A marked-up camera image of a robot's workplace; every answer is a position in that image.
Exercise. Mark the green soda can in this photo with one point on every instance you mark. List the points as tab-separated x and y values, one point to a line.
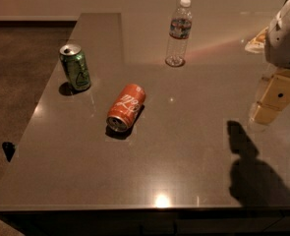
74	64

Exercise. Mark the clear plastic water bottle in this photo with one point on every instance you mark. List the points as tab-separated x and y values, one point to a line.
179	32

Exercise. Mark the orange coke can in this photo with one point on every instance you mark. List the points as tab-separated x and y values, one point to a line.
124	111

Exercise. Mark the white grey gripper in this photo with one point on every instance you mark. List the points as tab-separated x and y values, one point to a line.
283	42

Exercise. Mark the small black floor object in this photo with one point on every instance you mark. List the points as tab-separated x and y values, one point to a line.
9	150

